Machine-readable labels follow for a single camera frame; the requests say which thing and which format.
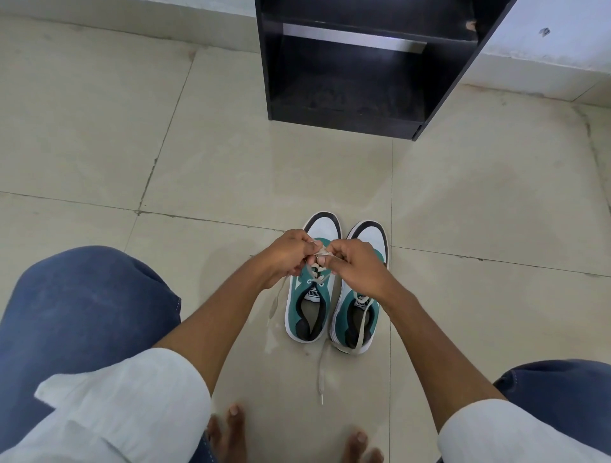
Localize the person's left hand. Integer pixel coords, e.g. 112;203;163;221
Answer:
253;230;323;291

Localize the person's right hand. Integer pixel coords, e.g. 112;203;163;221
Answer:
317;238;414;312

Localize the cream shoelace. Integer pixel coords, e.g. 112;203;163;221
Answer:
266;240;336;328

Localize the black wooden shoe rack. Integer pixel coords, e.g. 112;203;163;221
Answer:
254;0;519;142

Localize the person's right forearm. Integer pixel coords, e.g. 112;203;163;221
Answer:
381;291;507;432

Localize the person's left forearm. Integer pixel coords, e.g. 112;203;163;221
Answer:
152;266;283;397

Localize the person's right foot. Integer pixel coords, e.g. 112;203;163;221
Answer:
343;431;385;463

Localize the person's foot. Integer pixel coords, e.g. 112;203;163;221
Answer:
206;404;248;463
343;431;385;463

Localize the person's left foot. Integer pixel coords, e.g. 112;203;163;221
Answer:
206;404;248;463

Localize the person's left jeans leg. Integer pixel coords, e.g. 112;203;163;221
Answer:
0;245;218;463

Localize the person's jeans leg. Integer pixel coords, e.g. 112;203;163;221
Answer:
0;245;218;463
437;359;611;463

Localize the person's right white sleeve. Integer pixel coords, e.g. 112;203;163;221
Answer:
437;398;611;463

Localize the person's white sleeve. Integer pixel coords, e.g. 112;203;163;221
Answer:
437;398;611;463
0;347;213;463

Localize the person's left white sleeve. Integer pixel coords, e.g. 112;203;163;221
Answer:
0;347;213;463

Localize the person's right jeans leg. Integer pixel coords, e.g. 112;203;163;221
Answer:
437;359;611;463

